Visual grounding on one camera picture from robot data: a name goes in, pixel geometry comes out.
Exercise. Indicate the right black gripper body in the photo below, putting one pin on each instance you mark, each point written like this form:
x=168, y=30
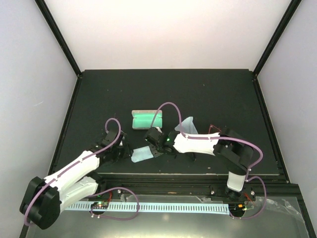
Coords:
x=159, y=148

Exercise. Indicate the black sunglasses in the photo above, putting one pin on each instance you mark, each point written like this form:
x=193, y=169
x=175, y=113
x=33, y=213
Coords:
x=189, y=156

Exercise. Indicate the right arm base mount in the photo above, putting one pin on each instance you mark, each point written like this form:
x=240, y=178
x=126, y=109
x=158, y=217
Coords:
x=238, y=202

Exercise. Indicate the white slotted cable duct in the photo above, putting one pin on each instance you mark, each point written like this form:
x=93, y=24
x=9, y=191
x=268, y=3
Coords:
x=150, y=207

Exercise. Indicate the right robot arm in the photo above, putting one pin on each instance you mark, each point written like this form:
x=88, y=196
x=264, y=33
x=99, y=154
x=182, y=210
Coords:
x=235, y=153

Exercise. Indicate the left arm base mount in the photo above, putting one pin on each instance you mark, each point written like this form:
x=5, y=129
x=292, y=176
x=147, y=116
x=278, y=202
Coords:
x=101, y=201

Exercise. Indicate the light blue cleaning cloth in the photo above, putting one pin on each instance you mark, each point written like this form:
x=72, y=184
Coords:
x=141, y=154

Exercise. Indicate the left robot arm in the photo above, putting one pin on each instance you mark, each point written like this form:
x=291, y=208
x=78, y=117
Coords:
x=45, y=198

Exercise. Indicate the grey glasses case green lining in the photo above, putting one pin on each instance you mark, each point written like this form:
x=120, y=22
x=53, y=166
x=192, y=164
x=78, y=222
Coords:
x=142, y=119

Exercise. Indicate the red thin-frame glasses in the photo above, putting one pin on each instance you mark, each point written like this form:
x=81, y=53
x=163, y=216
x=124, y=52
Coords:
x=213, y=129

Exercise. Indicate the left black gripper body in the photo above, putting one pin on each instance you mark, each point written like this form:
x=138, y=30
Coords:
x=120, y=154

